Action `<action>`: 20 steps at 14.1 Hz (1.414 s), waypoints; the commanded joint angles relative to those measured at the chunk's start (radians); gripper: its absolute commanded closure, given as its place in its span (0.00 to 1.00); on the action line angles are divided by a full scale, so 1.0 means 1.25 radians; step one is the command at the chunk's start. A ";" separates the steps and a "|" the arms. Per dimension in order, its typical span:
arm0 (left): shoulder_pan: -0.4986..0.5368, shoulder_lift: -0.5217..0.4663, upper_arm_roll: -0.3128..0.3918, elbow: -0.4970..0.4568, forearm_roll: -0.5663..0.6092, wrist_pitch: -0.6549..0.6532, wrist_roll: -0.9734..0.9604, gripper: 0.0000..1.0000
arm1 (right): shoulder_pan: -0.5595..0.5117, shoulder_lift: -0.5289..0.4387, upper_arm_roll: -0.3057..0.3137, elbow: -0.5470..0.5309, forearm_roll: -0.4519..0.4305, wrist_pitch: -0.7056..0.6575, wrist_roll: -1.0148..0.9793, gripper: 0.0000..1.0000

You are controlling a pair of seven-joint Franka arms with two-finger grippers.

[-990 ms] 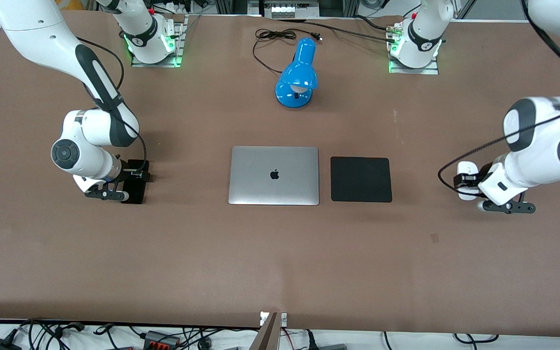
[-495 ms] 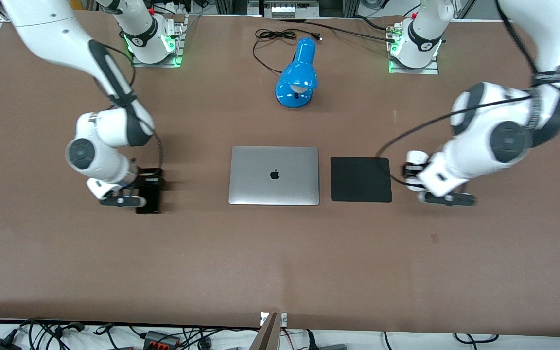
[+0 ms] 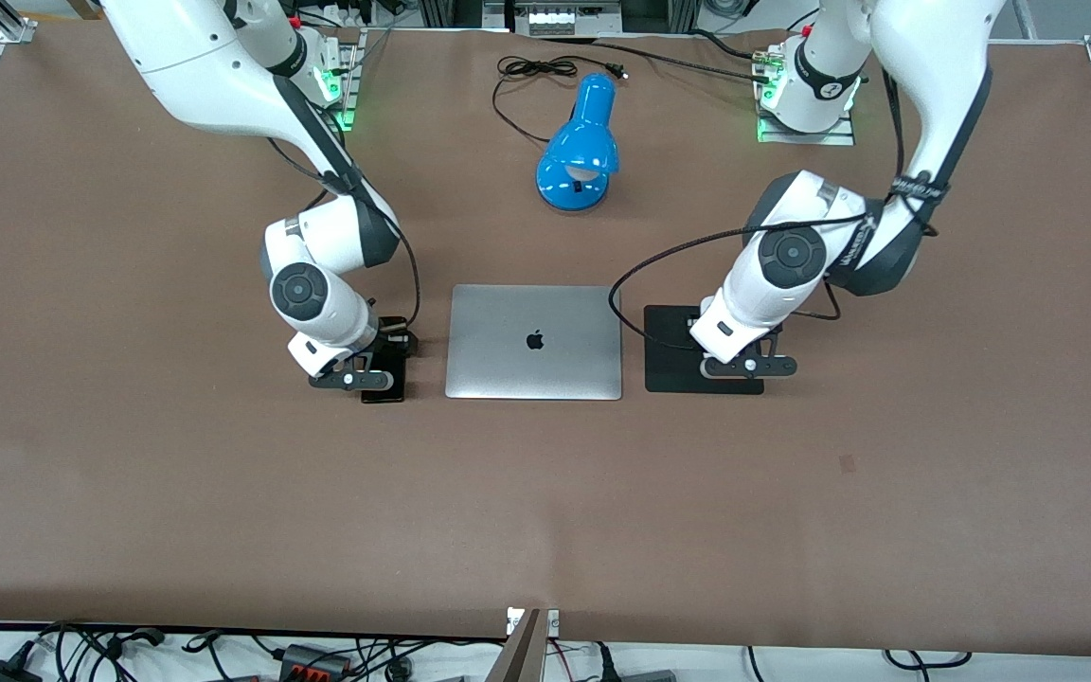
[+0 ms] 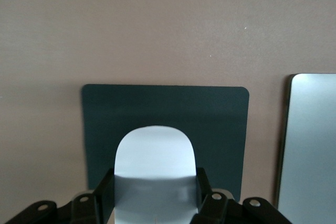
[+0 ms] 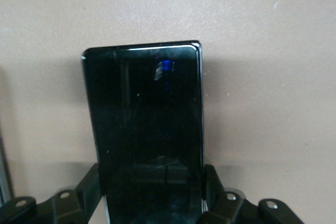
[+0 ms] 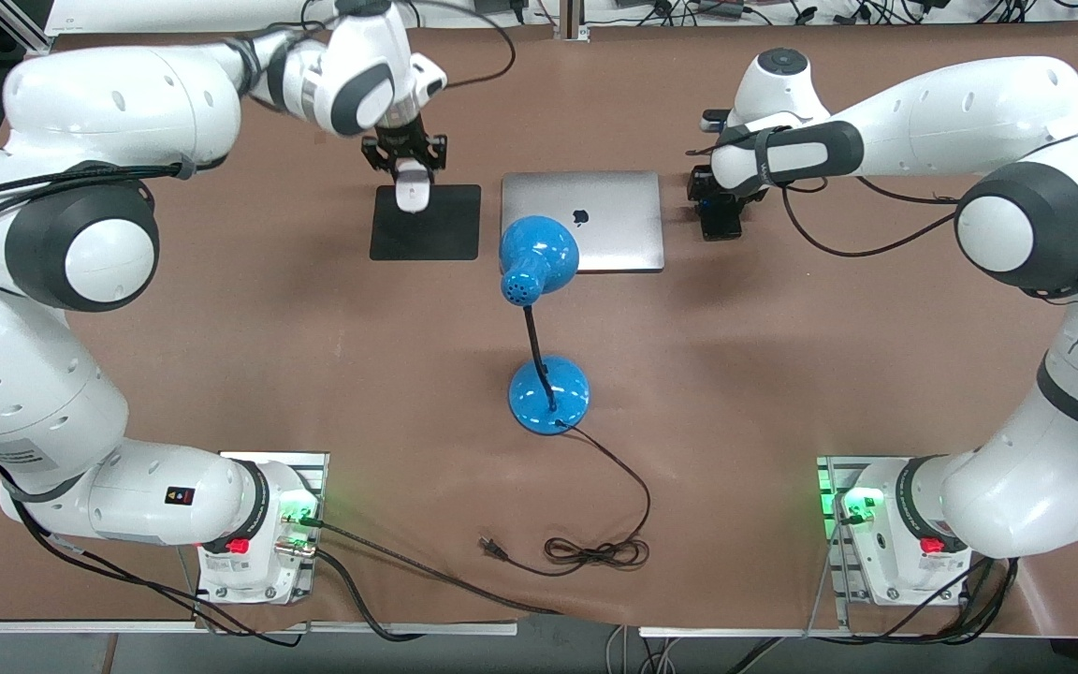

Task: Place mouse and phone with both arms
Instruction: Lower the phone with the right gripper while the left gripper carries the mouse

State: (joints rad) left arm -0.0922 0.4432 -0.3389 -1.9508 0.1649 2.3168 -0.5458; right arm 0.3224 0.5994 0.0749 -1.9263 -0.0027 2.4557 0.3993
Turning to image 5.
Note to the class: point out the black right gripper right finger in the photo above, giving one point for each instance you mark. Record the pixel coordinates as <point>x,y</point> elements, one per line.
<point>236,208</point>

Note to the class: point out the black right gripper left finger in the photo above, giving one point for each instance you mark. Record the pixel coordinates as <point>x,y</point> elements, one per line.
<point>65,205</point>

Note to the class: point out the black smartphone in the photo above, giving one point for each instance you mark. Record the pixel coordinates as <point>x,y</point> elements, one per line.
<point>147,119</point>

